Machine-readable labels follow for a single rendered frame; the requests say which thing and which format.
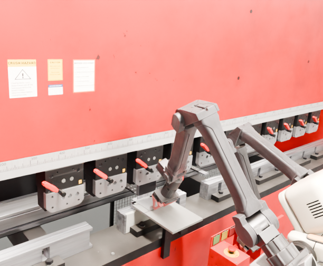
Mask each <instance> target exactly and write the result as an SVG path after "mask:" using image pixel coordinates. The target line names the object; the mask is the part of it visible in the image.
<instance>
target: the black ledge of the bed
mask: <svg viewBox="0 0 323 266"><path fill-rule="evenodd" d="M309 159H311V158H309ZM302 167H304V168H306V169H307V170H308V169H310V170H312V171H313V172H314V173H315V172H317V171H319V170H321V169H323V158H321V159H318V160H314V159H311V163H309V164H307V165H304V166H302ZM290 184H291V180H290V179H289V178H288V177H287V176H286V175H285V174H283V175H281V176H279V177H277V178H274V179H272V180H270V181H267V182H265V183H263V184H260V185H258V184H257V188H258V191H259V194H260V197H261V198H263V197H265V196H267V195H269V194H272V193H274V192H276V191H278V190H280V189H282V188H284V187H286V186H288V185H290ZM185 208H186V209H187V210H189V211H191V212H193V213H194V214H196V215H198V216H200V217H201V218H203V220H202V221H200V222H198V223H196V224H194V225H192V226H189V227H188V228H187V232H185V233H183V234H181V235H180V234H179V233H174V234H172V236H171V241H173V240H175V239H177V238H180V237H182V236H184V235H186V234H188V233H190V232H193V231H195V230H197V229H199V228H200V227H202V226H204V225H207V224H209V223H211V222H213V221H215V220H217V219H220V218H222V217H224V216H226V215H228V214H230V213H232V212H234V211H235V205H234V202H233V199H232V197H230V198H228V199H225V200H223V201H221V202H219V203H218V202H216V201H214V200H212V199H208V200H206V199H204V198H202V197H200V193H197V194H195V195H192V196H190V197H187V198H186V203H185ZM162 234H163V228H162V227H160V228H158V229H156V230H154V231H151V232H149V233H147V234H144V235H142V236H140V237H135V236H134V235H133V234H131V233H130V232H128V233H126V234H123V233H121V232H120V231H119V230H118V229H117V225H113V226H111V227H108V228H106V229H103V230H100V231H98V232H95V233H92V234H90V243H91V244H92V248H89V249H87V250H85V251H82V252H80V253H77V254H75V255H72V256H70V257H68V258H65V259H63V261H64V262H65V266H121V265H123V264H126V263H128V262H130V261H132V260H134V259H136V258H138V257H140V256H142V255H144V254H146V253H148V252H150V251H153V250H155V249H157V248H159V247H161V246H162ZM112 252H114V253H115V254H114V255H111V253H112Z"/></svg>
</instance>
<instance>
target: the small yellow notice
mask: <svg viewBox="0 0 323 266"><path fill-rule="evenodd" d="M47 64H48V81H56V80H63V70H62V59H48V60H47Z"/></svg>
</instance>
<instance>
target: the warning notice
mask: <svg viewBox="0 0 323 266"><path fill-rule="evenodd" d="M7 64H8V82H9V98H22V97H36V96H37V80H36V60H7Z"/></svg>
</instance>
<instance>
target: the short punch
mask: <svg viewBox="0 0 323 266"><path fill-rule="evenodd" d="M154 190H156V181H153V182H150V183H147V184H143V185H140V186H138V185H137V189H136V195H137V199H140V198H143V197H146V196H149V195H152V194H153V192H154Z"/></svg>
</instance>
